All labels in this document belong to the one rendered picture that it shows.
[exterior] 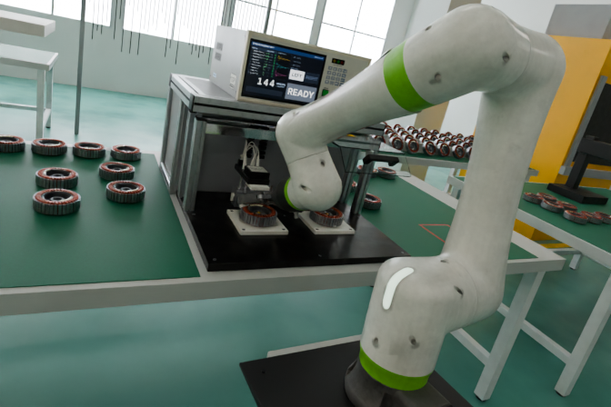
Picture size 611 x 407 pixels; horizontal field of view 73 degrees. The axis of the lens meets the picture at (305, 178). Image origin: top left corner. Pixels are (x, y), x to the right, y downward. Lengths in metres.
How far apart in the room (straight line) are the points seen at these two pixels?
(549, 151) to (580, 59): 0.87
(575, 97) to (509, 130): 3.85
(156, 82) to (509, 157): 7.10
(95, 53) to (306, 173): 6.76
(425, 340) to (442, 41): 0.44
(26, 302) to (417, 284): 0.74
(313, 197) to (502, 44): 0.47
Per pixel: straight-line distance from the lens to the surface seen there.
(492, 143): 0.77
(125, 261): 1.07
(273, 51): 1.29
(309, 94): 1.36
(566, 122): 4.60
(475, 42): 0.62
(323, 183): 0.89
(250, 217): 1.22
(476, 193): 0.78
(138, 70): 7.56
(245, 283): 1.05
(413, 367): 0.73
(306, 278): 1.12
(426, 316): 0.68
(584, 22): 5.08
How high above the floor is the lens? 1.30
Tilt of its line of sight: 17 degrees down
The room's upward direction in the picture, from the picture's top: 13 degrees clockwise
